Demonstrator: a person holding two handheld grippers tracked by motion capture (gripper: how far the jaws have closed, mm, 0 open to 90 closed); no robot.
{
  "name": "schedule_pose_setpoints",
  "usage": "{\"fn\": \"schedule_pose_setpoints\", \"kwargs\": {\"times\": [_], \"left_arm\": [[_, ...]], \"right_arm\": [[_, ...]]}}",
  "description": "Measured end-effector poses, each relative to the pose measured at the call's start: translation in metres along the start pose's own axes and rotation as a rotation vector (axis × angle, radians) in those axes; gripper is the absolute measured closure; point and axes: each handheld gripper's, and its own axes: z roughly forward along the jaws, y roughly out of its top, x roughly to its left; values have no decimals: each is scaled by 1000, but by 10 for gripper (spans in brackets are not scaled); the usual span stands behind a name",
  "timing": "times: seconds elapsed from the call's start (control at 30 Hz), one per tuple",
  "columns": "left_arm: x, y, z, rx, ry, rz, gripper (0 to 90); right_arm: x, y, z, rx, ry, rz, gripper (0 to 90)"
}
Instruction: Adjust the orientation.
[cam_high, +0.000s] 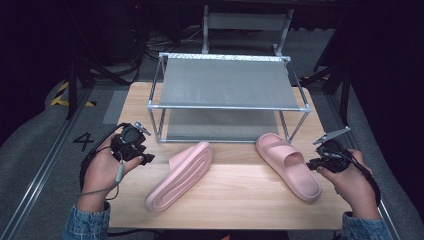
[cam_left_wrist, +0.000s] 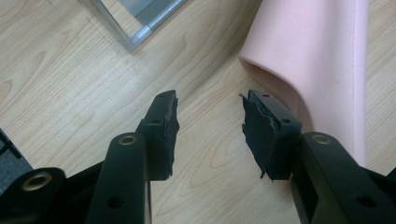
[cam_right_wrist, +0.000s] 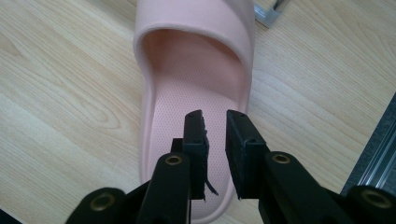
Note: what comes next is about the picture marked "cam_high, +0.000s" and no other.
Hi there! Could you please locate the bundle of floor cables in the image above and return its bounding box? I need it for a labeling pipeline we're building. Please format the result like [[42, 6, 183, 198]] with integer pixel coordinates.
[[142, 27, 205, 62]]

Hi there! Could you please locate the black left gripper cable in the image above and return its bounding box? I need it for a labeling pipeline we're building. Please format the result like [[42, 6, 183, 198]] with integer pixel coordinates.
[[78, 122, 132, 193]]

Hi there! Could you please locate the grey left gripper cable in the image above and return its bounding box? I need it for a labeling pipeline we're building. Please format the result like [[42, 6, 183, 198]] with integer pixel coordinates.
[[79, 159, 125, 202]]

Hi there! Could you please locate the black tripod stand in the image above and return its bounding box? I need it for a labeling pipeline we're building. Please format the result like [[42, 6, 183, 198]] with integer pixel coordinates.
[[64, 59, 132, 121], [299, 19, 355, 127]]

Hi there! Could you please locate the grey metal shoe rack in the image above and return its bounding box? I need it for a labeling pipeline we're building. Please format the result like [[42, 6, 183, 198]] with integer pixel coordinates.
[[146, 52, 312, 145]]

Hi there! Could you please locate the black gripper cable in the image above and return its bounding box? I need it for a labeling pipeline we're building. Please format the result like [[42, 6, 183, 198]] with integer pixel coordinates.
[[78, 122, 132, 193], [322, 149, 382, 207]]

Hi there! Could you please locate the pink slipper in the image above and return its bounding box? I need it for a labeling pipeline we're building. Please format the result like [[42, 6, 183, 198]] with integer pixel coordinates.
[[144, 140, 214, 213], [255, 132, 323, 203]]

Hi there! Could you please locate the grey metal stand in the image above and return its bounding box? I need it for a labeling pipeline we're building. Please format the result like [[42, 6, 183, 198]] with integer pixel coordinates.
[[201, 4, 295, 57]]

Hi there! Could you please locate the person's right hand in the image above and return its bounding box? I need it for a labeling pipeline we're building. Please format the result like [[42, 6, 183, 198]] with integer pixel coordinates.
[[315, 148, 382, 221]]

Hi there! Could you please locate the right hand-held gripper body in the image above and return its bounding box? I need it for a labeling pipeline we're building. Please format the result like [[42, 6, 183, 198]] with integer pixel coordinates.
[[312, 126, 355, 174]]

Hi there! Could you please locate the aluminium floor rail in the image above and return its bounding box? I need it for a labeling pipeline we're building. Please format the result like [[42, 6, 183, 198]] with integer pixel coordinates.
[[0, 87, 94, 240], [324, 93, 402, 240]]

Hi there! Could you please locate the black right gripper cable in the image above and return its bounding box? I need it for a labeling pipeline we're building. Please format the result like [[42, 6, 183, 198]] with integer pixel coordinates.
[[322, 149, 382, 207]]

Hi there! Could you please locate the person's left hand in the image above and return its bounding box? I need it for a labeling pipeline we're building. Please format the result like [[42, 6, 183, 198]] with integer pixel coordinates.
[[76, 132, 145, 213]]

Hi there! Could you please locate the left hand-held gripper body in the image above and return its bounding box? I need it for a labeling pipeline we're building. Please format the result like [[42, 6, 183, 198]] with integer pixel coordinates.
[[110, 121, 152, 162]]

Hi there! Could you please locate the thin black cable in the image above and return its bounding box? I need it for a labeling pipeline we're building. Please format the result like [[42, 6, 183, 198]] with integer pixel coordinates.
[[106, 228, 158, 238]]

